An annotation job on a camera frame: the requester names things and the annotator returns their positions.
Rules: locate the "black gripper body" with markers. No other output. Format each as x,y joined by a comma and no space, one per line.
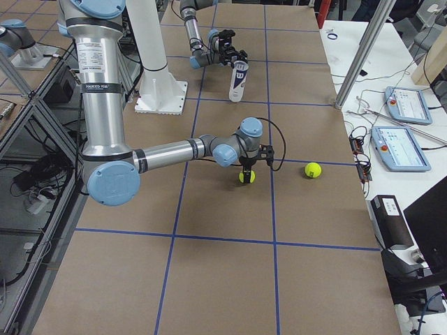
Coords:
246,164
231,56

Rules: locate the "Roland Garros yellow tennis ball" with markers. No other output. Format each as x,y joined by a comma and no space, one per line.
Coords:
240,178

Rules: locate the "clear tennis ball can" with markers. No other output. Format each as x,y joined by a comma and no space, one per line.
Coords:
238,80

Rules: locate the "Wilson yellow tennis ball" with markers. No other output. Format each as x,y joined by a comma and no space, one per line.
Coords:
313,170

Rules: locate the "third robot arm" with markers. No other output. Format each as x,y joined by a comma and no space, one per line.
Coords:
16,38

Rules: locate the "metal rod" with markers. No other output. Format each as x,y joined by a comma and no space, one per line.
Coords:
399,123

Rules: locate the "near teach pendant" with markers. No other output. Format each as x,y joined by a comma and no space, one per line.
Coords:
398,149

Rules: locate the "teach pendant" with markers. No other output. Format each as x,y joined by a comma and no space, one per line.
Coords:
407,105
398,149

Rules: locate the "black box with label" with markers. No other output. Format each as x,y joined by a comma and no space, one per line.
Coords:
387,216

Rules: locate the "far teach pendant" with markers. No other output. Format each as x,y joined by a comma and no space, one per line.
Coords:
407,105

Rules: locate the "black computer monitor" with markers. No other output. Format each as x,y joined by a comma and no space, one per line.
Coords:
426,218

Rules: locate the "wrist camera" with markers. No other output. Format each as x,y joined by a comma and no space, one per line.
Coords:
225,36

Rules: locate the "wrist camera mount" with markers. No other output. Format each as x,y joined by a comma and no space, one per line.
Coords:
266,153

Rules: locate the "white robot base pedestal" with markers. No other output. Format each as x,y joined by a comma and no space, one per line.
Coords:
159,91

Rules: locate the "aluminium frame post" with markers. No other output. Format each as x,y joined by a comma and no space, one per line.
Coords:
367,42

